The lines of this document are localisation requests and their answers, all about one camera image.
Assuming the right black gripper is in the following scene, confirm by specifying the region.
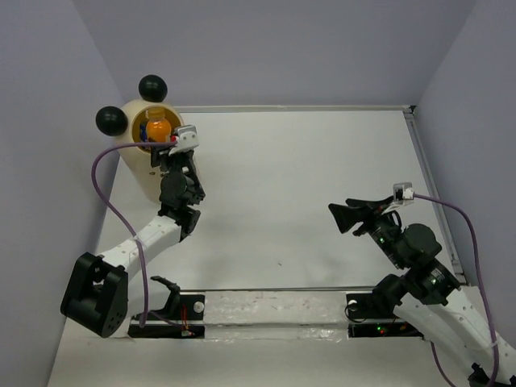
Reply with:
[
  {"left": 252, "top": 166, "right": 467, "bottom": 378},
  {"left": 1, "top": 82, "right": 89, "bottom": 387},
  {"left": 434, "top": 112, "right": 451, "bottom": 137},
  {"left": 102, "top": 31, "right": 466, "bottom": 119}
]
[{"left": 326, "top": 194, "right": 406, "bottom": 268}]

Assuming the orange juice bottle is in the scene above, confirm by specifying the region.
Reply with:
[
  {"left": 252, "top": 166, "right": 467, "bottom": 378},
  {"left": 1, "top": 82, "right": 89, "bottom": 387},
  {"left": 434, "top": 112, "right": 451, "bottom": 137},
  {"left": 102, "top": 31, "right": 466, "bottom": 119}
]
[{"left": 146, "top": 107, "right": 172, "bottom": 143}]

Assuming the small blue label bottle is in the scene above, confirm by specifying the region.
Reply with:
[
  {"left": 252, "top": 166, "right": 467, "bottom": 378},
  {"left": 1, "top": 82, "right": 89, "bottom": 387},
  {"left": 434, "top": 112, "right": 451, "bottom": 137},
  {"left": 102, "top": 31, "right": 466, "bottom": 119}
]
[{"left": 139, "top": 123, "right": 148, "bottom": 142}]

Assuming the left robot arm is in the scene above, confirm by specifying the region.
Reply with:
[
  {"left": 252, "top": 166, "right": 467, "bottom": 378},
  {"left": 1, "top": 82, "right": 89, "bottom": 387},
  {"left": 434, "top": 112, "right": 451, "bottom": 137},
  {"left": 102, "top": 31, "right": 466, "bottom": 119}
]
[{"left": 60, "top": 135, "right": 206, "bottom": 338}]

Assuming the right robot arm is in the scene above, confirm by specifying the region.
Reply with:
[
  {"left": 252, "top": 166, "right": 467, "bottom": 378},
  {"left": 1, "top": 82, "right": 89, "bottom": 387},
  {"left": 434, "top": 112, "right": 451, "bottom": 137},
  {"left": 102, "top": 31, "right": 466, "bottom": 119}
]
[{"left": 328, "top": 196, "right": 515, "bottom": 386}]

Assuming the cream cat bin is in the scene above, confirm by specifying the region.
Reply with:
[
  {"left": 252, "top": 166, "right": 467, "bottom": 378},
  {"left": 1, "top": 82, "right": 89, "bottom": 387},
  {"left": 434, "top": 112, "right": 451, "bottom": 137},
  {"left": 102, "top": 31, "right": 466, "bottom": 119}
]
[{"left": 95, "top": 74, "right": 199, "bottom": 202}]

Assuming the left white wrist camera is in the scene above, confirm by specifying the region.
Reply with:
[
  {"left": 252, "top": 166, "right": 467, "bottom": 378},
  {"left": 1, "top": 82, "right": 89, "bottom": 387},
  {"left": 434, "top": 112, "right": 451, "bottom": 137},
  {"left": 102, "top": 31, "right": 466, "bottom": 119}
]
[{"left": 169, "top": 125, "right": 199, "bottom": 156}]

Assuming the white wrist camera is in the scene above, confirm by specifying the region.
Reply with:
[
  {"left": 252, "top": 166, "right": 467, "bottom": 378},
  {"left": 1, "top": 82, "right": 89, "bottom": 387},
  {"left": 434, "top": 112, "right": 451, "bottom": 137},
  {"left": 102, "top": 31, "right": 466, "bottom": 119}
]
[
  {"left": 169, "top": 125, "right": 199, "bottom": 156},
  {"left": 391, "top": 182, "right": 415, "bottom": 207}
]

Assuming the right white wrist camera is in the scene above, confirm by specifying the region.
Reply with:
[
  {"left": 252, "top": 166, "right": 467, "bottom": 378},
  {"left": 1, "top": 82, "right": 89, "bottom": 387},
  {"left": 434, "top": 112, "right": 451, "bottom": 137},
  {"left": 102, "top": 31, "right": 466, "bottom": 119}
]
[{"left": 391, "top": 182, "right": 415, "bottom": 207}]

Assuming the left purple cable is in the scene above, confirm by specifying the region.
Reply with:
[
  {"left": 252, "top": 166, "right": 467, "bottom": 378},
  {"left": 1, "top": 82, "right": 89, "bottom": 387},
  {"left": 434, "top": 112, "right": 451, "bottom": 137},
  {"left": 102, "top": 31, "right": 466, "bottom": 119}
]
[{"left": 91, "top": 136, "right": 178, "bottom": 327}]

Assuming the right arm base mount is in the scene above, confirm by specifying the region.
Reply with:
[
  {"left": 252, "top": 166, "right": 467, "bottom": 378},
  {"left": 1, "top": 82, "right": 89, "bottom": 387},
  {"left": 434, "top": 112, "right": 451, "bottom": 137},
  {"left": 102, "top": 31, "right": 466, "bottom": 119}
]
[{"left": 344, "top": 293, "right": 423, "bottom": 339}]

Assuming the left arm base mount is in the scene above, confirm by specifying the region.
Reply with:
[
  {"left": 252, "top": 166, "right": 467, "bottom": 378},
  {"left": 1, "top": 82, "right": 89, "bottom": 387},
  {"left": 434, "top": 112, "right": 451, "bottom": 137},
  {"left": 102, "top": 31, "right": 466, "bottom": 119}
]
[{"left": 127, "top": 276, "right": 206, "bottom": 339}]

